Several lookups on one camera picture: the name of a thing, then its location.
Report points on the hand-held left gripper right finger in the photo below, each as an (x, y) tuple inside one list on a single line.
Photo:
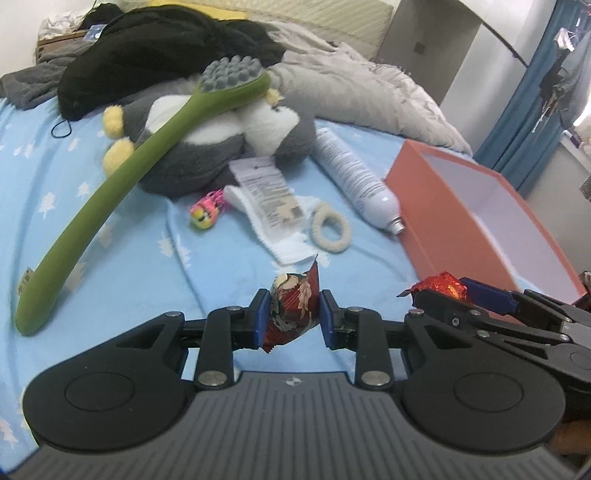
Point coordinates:
[(328, 318)]

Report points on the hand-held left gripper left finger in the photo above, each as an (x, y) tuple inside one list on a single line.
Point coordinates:
[(262, 318)]

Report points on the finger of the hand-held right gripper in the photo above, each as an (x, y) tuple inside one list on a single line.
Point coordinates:
[(461, 318), (489, 295)]

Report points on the red floral snack packet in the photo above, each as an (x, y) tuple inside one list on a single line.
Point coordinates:
[(291, 304)]

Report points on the red foil candy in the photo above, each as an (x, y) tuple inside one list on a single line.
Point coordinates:
[(443, 284)]

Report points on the pink cardboard box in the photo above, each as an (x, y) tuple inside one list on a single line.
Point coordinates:
[(443, 221)]

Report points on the white sock with label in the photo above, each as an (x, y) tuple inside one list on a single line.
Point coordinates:
[(272, 203)]

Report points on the small colourful toy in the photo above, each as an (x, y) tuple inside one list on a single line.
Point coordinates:
[(207, 212)]

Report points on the person's right forearm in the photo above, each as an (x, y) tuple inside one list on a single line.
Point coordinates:
[(575, 436)]

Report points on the light blue bed sheet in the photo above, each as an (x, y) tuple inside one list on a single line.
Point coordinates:
[(138, 258)]

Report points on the white trash bin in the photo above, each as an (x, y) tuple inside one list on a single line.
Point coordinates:
[(586, 187)]

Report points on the white spray bottle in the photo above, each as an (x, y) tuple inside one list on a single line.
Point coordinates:
[(351, 170)]

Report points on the grey penguin plush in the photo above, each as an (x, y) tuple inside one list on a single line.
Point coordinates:
[(198, 161)]

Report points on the blue curtain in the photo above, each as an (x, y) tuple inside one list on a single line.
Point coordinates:
[(521, 115)]

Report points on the green back brush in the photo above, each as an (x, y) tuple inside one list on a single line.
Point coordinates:
[(115, 184)]

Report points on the hanging denim garment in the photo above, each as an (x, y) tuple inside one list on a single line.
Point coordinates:
[(570, 78)]

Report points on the light grey duvet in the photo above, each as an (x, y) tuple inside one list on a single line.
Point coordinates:
[(360, 87)]

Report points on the grey wardrobe cabinet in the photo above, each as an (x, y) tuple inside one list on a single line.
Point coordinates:
[(415, 37)]

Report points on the black garment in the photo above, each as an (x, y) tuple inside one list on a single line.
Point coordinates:
[(152, 50)]

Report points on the yellow pillow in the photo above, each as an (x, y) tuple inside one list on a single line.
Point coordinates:
[(203, 8)]

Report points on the dark grey blanket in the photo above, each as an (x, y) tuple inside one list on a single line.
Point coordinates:
[(32, 78)]

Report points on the brown cardboard box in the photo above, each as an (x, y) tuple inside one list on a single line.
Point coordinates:
[(60, 46)]

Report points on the black clothing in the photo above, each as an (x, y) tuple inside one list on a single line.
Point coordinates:
[(104, 14)]

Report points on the white crumpled clothes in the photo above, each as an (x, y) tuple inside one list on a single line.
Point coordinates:
[(62, 23)]

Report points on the dark clothes rail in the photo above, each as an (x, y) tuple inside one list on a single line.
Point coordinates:
[(503, 44)]

